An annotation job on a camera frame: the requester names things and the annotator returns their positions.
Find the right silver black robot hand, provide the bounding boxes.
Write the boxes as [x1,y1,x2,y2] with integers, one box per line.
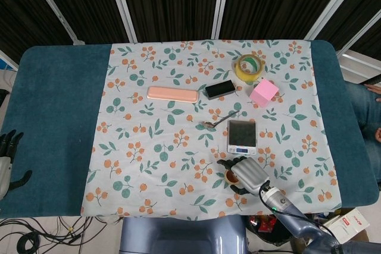
[216,155,271,197]

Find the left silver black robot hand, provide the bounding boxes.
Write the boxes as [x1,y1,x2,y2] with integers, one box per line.
[0,130,33,201]

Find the small painted wooden cup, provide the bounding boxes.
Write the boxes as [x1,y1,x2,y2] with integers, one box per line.
[223,168,241,184]

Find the silver digital scale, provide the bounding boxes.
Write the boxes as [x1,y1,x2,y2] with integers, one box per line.
[227,119,257,155]

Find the bystander blue jeans leg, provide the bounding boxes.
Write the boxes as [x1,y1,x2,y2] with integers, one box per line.
[344,81,381,184]

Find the red snack packets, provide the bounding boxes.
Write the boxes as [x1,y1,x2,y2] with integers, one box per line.
[249,215,280,234]

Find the metal spoon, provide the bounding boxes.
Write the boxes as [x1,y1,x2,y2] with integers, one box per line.
[201,110,241,128]

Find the teal fabric table cover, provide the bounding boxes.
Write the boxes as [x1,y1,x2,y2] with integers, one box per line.
[0,39,380,219]

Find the pink cube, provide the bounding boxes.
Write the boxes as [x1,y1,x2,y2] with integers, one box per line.
[249,79,280,108]

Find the floral orange fruit tablecloth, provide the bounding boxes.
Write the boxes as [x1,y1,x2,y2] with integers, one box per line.
[80,39,342,218]

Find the black rectangular box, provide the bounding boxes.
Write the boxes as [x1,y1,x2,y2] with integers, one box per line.
[204,79,236,100]

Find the blue-grey robot torso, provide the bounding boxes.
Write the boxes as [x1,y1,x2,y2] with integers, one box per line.
[118,214,250,254]

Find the white red cardboard box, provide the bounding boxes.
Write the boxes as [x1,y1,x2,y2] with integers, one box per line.
[326,208,371,244]

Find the yellow packing tape roll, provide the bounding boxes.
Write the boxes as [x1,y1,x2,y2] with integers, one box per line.
[232,54,267,81]

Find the pink oblong case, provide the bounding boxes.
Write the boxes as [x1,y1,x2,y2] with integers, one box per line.
[147,86,199,104]

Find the white metal side rail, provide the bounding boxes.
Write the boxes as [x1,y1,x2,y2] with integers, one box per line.
[335,44,381,86]

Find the coiled black floor cable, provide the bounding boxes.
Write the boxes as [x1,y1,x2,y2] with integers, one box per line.
[16,231,43,254]

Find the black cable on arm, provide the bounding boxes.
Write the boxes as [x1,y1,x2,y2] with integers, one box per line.
[258,187,336,239]

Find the loose black floor cables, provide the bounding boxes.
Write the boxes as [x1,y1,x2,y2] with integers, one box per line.
[0,215,121,254]

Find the white metal frame post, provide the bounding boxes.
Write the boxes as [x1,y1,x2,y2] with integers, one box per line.
[211,0,232,40]
[305,0,381,41]
[104,0,138,43]
[24,0,85,45]

